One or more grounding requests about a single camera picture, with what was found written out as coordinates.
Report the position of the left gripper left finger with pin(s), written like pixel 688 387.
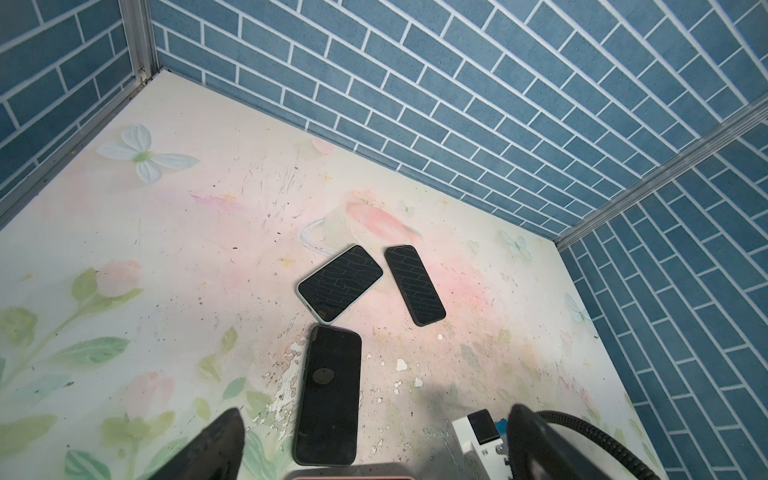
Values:
pixel 215 453

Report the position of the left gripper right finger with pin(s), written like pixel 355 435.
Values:
pixel 537 451

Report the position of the pink phone case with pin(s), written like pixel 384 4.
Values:
pixel 317 475

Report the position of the black phone case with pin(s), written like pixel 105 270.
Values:
pixel 415 285
pixel 328 414

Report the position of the black phone screen up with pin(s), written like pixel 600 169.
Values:
pixel 335 286

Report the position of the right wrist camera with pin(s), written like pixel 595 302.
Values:
pixel 479 439

